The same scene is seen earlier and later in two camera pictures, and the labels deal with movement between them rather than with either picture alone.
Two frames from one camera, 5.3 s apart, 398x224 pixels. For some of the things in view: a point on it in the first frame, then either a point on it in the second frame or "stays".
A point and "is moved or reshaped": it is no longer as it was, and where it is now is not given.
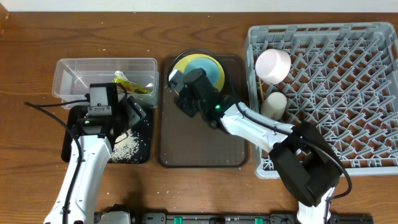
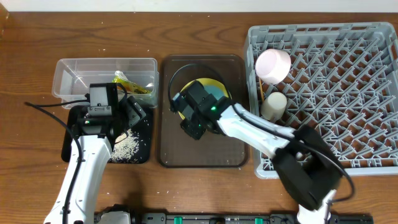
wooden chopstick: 261,88 stays
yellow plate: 181,66 is moved or reshaped
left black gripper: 133,108 stays
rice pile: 125,150 stays
